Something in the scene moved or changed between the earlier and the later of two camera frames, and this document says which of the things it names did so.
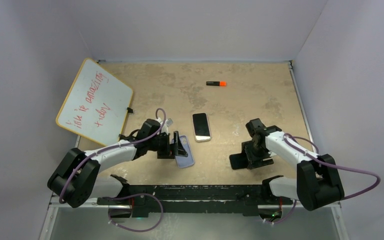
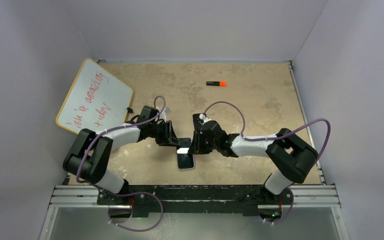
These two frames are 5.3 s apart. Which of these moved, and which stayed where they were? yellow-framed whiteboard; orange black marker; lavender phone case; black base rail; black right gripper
Moved: lavender phone case; black right gripper
Stayed: black base rail; orange black marker; yellow-framed whiteboard
